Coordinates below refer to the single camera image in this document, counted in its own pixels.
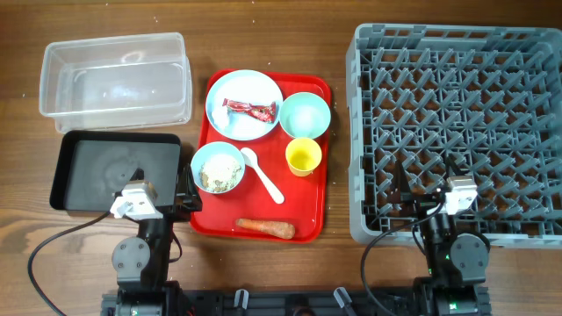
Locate mint green bowl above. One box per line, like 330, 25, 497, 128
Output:
279, 92, 331, 139

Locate yellow plastic cup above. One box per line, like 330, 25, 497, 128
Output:
285, 138, 322, 177

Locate grey dishwasher rack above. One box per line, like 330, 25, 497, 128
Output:
346, 24, 561, 248

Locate left black cable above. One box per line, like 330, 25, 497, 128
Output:
27, 210, 113, 316

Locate clear plastic bin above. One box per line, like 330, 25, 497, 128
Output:
39, 32, 192, 133

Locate red snack wrapper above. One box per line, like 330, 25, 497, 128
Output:
223, 98, 277, 123

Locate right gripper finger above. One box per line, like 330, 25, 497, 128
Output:
444, 155, 462, 180
392, 162, 412, 197

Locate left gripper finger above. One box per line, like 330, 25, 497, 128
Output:
176, 163, 198, 198
121, 168, 144, 191

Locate white tissue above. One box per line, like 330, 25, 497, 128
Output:
212, 106, 230, 130

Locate light blue plate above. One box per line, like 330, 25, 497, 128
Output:
205, 70, 284, 141

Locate red serving tray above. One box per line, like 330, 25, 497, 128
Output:
189, 68, 333, 244

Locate black plastic tray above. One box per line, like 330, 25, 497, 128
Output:
49, 131, 181, 212

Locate white plastic spoon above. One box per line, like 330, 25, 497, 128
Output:
241, 147, 285, 205

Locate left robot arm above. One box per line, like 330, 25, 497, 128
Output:
100, 165, 203, 316

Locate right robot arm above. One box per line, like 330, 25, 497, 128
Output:
390, 155, 492, 316

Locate rice and peanut leftovers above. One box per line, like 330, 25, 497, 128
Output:
199, 154, 242, 193

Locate orange carrot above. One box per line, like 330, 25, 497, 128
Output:
236, 219, 296, 240

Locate light blue bowl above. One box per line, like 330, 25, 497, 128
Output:
191, 141, 245, 194

